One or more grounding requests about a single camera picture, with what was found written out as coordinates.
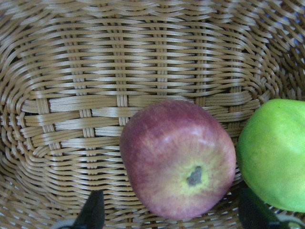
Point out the red yellow apple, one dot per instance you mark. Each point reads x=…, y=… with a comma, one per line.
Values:
x=179, y=160

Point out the woven wicker basket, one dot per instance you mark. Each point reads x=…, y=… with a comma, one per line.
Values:
x=72, y=72

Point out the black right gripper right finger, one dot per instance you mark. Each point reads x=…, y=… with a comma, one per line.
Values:
x=254, y=213

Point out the green apple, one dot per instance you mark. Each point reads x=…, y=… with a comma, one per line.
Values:
x=271, y=154

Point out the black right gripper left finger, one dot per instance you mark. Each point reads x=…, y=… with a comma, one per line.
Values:
x=92, y=215

